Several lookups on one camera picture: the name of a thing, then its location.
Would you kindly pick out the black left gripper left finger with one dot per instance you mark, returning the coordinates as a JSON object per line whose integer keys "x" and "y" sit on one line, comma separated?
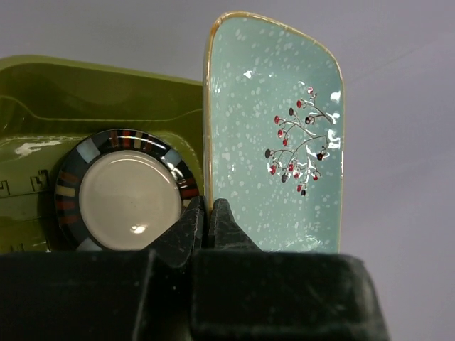
{"x": 103, "y": 295}

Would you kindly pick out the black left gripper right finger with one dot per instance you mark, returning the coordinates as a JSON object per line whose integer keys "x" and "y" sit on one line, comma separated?
{"x": 242, "y": 293}

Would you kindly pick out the striped dark rim plate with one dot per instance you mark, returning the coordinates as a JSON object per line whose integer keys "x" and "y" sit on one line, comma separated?
{"x": 121, "y": 189}

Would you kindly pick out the pale blue rectangular plate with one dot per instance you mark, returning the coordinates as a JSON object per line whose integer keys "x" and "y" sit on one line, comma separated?
{"x": 274, "y": 132}

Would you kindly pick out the olive green plastic bin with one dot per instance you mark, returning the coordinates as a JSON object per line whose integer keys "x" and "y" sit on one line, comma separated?
{"x": 48, "y": 105}

